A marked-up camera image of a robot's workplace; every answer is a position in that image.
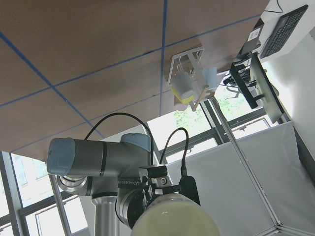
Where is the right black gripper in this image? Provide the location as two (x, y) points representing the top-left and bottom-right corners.
(116, 165), (180, 229)

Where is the cream white cup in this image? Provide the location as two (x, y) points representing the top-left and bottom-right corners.
(131, 193), (221, 236)

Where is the pink plastic cup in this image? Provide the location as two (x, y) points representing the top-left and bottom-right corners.
(174, 97), (188, 111)

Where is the yellow plastic cup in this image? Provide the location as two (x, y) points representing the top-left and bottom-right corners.
(171, 87), (194, 104)

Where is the grey white cup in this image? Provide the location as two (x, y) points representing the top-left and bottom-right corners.
(172, 71), (194, 98)

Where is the blue cup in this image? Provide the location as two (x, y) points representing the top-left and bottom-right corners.
(201, 67), (218, 90)

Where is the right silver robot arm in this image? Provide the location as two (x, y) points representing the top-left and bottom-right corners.
(47, 133), (180, 236)

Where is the black keyboard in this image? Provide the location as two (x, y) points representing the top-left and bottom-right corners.
(260, 4), (308, 59)

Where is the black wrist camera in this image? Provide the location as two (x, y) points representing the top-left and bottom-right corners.
(179, 176), (201, 205)

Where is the black camera cable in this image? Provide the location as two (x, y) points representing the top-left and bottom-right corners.
(85, 112), (190, 177)

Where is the white wire cup rack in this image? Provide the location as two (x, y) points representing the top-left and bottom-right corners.
(167, 47), (216, 112)

